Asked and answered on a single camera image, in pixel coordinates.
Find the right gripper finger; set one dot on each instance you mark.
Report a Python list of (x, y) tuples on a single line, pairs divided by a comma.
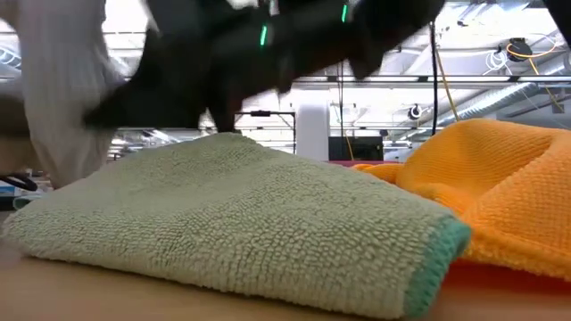
[(226, 116), (147, 111)]

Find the round hanging fixture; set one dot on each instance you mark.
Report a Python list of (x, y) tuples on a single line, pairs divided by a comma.
[(415, 111)]

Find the sage towel with teal edge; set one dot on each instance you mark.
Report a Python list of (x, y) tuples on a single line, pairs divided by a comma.
[(223, 214)]

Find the black monitor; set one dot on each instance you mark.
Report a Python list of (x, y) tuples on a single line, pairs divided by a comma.
[(357, 149)]

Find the grey microfiber towel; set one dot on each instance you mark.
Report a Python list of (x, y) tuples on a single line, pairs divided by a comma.
[(62, 89)]

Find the white pillar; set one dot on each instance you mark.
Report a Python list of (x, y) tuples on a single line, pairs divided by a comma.
[(312, 129)]

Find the orange microfiber towel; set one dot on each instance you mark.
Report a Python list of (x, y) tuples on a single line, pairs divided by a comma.
[(513, 187)]

